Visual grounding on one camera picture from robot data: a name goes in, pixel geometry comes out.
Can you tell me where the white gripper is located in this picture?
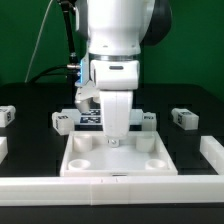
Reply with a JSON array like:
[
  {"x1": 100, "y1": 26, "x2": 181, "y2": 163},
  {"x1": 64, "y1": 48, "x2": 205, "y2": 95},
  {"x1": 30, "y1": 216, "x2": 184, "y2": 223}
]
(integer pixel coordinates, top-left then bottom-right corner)
[{"x1": 90, "y1": 60, "x2": 139, "y2": 147}]

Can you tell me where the white square table top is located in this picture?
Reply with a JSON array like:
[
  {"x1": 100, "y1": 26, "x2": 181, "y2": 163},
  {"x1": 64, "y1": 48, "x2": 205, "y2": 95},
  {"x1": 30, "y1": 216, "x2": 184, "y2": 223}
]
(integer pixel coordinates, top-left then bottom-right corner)
[{"x1": 60, "y1": 131, "x2": 178, "y2": 177}]

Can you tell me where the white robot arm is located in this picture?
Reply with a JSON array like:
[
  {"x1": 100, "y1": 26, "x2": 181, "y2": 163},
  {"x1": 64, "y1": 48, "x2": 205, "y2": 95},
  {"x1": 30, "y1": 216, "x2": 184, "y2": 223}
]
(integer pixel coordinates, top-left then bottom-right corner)
[{"x1": 75, "y1": 0, "x2": 172, "y2": 147}]

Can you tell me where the white obstacle fence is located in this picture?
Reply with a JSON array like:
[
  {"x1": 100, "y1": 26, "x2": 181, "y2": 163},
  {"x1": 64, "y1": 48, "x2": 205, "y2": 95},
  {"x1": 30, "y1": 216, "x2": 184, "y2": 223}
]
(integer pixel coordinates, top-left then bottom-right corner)
[{"x1": 0, "y1": 136, "x2": 224, "y2": 206}]

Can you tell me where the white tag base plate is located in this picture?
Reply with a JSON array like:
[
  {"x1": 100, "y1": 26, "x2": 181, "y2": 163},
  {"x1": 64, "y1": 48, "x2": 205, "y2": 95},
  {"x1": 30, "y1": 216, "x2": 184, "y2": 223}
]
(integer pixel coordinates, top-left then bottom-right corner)
[{"x1": 62, "y1": 109, "x2": 143, "y2": 126}]

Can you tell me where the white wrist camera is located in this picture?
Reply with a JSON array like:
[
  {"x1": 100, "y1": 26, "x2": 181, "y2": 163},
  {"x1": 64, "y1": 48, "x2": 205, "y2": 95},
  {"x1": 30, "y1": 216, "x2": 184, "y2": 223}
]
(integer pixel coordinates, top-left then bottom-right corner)
[{"x1": 75, "y1": 81, "x2": 99, "y2": 113}]

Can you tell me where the black cable bundle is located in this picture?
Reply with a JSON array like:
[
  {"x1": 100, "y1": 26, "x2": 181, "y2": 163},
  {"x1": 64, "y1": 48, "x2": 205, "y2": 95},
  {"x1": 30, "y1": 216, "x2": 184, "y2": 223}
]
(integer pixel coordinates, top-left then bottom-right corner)
[{"x1": 28, "y1": 0, "x2": 83, "y2": 84}]

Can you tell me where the white thin cable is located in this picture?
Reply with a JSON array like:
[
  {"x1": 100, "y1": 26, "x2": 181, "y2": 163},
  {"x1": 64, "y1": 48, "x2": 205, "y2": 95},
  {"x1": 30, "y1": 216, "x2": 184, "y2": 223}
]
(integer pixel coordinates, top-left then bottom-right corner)
[{"x1": 24, "y1": 0, "x2": 54, "y2": 84}]

